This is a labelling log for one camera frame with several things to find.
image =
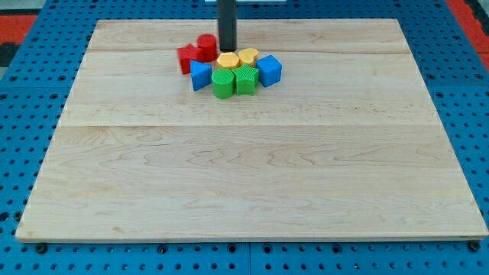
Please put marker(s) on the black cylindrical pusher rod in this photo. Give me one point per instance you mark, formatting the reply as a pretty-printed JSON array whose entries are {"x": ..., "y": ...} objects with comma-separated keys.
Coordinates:
[{"x": 227, "y": 25}]

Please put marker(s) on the red cylinder block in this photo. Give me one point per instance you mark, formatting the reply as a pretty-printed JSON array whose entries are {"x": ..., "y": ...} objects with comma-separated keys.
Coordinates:
[{"x": 208, "y": 44}]

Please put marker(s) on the light wooden board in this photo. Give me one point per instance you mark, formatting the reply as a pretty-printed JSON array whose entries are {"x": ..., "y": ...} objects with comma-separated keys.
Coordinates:
[{"x": 348, "y": 146}]

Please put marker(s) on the yellow hexagon block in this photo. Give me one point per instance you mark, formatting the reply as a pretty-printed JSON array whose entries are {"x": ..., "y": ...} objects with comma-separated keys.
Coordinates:
[{"x": 228, "y": 60}]

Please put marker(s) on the yellow heart block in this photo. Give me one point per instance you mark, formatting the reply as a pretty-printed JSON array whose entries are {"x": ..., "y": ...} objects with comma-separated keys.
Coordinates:
[{"x": 248, "y": 56}]

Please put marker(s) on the red star block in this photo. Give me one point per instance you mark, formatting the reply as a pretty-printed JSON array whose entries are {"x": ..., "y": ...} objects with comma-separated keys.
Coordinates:
[{"x": 186, "y": 54}]

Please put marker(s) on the green star block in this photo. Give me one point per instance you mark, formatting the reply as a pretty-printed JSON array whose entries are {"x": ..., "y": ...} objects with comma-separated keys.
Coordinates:
[{"x": 246, "y": 79}]

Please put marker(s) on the green cylinder block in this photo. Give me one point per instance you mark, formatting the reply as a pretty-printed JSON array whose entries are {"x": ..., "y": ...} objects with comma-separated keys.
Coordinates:
[{"x": 223, "y": 83}]

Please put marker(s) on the blue triangle block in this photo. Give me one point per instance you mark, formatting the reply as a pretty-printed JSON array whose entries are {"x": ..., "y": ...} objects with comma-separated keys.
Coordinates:
[{"x": 201, "y": 74}]

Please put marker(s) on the blue cube block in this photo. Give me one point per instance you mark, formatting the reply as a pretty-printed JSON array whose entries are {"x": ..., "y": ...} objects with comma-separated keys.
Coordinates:
[{"x": 270, "y": 70}]

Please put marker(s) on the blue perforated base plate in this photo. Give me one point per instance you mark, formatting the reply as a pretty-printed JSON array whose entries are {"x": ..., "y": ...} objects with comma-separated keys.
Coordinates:
[{"x": 37, "y": 83}]

